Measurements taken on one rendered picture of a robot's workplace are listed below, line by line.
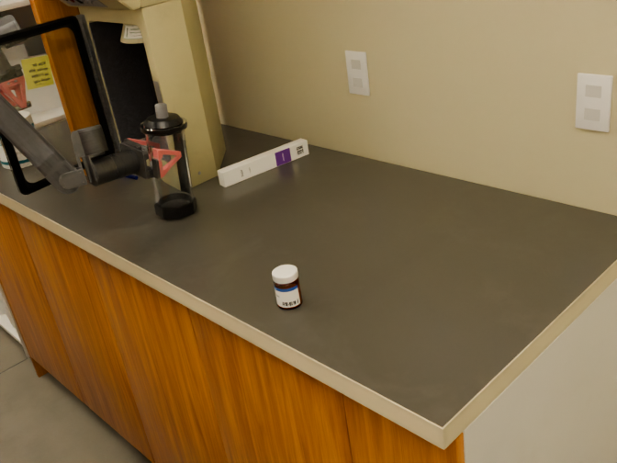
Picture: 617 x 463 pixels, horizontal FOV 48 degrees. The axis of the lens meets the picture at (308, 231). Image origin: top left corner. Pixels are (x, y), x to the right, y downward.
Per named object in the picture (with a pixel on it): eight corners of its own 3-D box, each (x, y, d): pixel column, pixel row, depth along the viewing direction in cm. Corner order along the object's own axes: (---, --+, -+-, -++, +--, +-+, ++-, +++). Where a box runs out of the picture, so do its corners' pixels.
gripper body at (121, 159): (126, 141, 162) (97, 149, 157) (150, 150, 155) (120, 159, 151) (130, 166, 165) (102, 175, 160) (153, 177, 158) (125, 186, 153)
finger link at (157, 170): (167, 135, 163) (132, 145, 158) (185, 141, 159) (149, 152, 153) (171, 163, 166) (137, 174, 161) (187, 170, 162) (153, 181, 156)
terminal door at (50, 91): (116, 155, 201) (76, 14, 182) (22, 197, 181) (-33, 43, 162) (115, 154, 201) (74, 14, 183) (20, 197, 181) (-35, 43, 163)
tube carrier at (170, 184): (181, 194, 178) (170, 113, 168) (207, 205, 171) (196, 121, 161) (145, 208, 171) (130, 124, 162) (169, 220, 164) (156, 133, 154)
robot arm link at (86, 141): (61, 186, 156) (61, 191, 148) (46, 137, 153) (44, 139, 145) (115, 173, 159) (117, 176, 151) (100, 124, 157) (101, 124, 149)
